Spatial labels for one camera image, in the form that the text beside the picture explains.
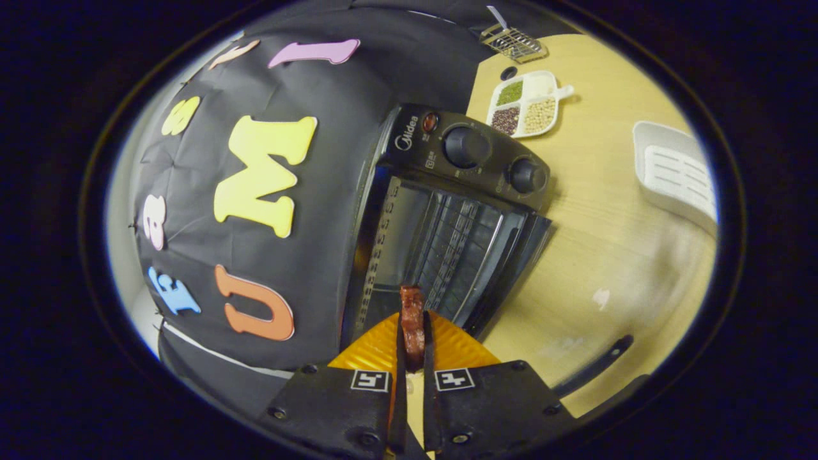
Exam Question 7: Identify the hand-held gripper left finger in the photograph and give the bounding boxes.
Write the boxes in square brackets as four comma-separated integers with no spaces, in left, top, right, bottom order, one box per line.
[259,311,408,457]

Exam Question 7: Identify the wire mesh utensil holder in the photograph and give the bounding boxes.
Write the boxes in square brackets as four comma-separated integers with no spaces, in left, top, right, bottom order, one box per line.
[479,24,549,63]

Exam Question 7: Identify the white divided dish with beans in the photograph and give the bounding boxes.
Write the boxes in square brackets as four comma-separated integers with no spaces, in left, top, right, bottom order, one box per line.
[487,70,575,139]

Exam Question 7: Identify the red raw steak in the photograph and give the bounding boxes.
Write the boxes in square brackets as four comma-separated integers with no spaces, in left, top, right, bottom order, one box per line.
[399,285,426,373]

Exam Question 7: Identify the white rectangular plastic tray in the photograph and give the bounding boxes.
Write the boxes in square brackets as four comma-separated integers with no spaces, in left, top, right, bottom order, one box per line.
[633,121,718,237]

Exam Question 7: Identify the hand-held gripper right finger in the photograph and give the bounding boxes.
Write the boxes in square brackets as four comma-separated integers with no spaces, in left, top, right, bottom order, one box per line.
[422,311,576,457]

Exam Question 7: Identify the black toaster oven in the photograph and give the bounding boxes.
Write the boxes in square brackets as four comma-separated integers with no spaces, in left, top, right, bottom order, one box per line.
[339,103,635,400]

